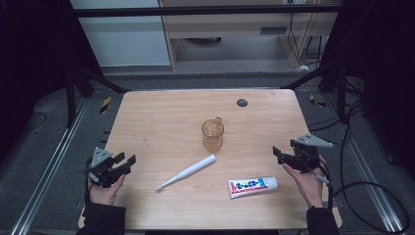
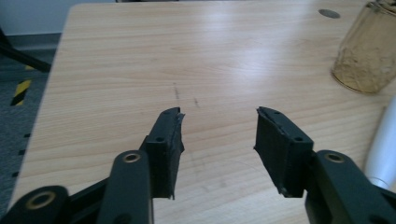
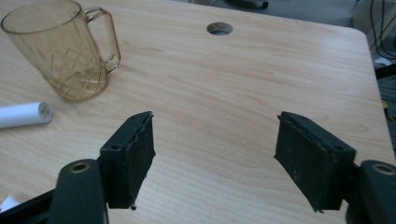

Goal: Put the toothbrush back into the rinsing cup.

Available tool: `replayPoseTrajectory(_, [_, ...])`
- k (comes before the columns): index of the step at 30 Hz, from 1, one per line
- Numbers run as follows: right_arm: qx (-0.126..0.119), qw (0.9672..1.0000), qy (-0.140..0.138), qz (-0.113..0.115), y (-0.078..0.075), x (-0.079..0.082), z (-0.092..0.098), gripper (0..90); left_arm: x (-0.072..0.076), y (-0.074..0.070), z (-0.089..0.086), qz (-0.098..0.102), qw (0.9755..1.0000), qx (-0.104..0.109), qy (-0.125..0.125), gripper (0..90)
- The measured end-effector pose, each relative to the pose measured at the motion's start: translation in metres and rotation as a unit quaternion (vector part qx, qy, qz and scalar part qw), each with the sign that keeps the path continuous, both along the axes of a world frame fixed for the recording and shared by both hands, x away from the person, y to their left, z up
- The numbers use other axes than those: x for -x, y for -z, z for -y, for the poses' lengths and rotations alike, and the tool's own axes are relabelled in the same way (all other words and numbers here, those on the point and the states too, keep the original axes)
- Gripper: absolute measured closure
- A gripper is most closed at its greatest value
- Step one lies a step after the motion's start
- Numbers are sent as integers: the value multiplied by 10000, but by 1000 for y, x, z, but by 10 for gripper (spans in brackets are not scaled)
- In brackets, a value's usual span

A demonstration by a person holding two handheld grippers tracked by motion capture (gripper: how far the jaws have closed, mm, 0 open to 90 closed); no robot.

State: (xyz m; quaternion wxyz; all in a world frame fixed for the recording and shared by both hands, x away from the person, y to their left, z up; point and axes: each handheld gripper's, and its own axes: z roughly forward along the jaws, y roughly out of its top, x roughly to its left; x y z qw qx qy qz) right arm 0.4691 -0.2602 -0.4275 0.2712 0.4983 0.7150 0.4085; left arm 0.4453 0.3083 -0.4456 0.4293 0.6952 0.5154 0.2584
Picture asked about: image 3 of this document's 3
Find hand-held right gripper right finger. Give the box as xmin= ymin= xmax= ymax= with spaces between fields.
xmin=274 ymin=110 xmax=357 ymax=213

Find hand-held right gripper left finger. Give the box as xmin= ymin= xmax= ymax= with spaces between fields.
xmin=98 ymin=110 xmax=157 ymax=211

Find white paper roll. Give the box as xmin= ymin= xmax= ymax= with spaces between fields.
xmin=0 ymin=101 xmax=54 ymax=130

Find dark object beyond table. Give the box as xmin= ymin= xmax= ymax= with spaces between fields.
xmin=223 ymin=0 xmax=269 ymax=9

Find black cables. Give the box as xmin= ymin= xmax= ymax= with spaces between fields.
xmin=368 ymin=0 xmax=396 ymax=60

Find round cable hole grommet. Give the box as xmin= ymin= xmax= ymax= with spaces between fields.
xmin=205 ymin=21 xmax=234 ymax=36

